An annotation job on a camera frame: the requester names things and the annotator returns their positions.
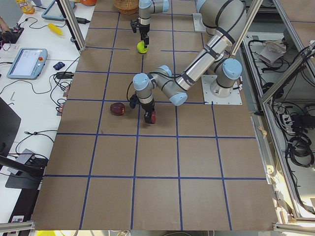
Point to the dark blue small object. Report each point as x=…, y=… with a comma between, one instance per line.
x=59, y=65

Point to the green apple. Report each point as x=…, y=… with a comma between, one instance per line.
x=142, y=48

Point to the wicker basket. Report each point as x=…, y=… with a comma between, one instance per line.
x=126, y=7

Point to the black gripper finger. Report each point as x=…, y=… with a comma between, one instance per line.
x=145, y=39

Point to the grey usb hub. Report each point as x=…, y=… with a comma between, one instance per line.
x=28, y=163

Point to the black power adapter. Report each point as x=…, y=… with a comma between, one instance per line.
x=82, y=20

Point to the aluminium frame post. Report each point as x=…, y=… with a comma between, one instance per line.
x=71, y=21

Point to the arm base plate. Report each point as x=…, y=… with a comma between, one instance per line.
x=198, y=23
x=215, y=95

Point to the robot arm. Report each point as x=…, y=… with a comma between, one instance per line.
x=146, y=9
x=224, y=21

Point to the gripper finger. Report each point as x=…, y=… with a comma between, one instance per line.
x=149, y=116

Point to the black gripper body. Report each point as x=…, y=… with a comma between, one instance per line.
x=143, y=31
x=147, y=106

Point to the yellow snack bag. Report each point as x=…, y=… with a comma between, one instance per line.
x=26, y=6

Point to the orange fruit toy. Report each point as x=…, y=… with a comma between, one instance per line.
x=88, y=2

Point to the black monitor stand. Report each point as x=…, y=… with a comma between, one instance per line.
x=9, y=126

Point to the yellow toy corn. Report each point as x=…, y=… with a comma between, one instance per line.
x=55, y=29

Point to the power strip with cables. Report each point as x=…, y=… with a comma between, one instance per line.
x=295, y=124

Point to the teach pendant tablet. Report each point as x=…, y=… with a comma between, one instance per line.
x=28, y=64

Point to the dark red apple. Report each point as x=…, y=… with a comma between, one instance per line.
x=117, y=108

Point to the crumpled paper box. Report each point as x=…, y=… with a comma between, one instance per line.
x=272, y=51

